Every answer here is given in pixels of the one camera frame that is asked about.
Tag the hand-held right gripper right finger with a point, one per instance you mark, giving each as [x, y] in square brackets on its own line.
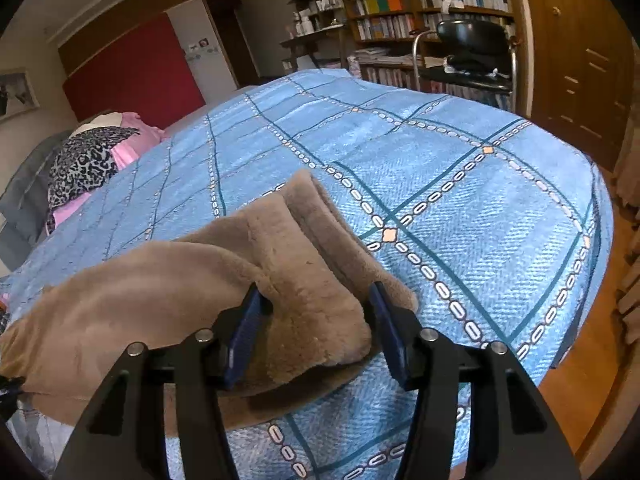
[387, 330]

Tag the blue plaid blanket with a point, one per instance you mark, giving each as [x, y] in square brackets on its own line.
[450, 185]

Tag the framed wall picture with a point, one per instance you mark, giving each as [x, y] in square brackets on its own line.
[15, 95]

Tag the brown fluffy towel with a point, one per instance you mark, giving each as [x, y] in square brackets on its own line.
[150, 300]

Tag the cluttered wooden desk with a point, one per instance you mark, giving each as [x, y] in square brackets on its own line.
[315, 40]

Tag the dark door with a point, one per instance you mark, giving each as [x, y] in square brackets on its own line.
[232, 35]

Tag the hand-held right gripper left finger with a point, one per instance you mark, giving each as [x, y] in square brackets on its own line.
[245, 340]

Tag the cream cloth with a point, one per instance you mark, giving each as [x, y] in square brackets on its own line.
[100, 121]

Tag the wooden bookshelf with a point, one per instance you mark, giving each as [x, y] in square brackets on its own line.
[390, 25]

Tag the leopard print cloth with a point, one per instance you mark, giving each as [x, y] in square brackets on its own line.
[85, 160]

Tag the black metal-frame chair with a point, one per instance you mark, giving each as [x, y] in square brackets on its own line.
[470, 35]

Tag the red wardrobe panel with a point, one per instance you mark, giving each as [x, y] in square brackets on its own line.
[135, 70]

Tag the brown wooden wardrobe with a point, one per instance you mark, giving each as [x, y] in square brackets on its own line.
[575, 60]

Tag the white wardrobe door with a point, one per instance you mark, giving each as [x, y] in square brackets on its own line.
[210, 65]

